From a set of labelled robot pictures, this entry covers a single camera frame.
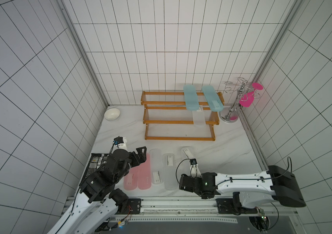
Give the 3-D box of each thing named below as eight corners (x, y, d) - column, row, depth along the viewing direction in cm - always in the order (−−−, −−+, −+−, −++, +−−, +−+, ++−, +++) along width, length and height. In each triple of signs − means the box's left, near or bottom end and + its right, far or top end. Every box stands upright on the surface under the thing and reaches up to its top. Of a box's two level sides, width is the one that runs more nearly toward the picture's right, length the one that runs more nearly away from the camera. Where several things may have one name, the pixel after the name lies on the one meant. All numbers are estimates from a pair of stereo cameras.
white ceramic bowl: (104, 121, 110) (102, 118, 107) (108, 111, 117) (106, 107, 114) (119, 121, 110) (117, 118, 107) (121, 111, 117) (120, 108, 114)
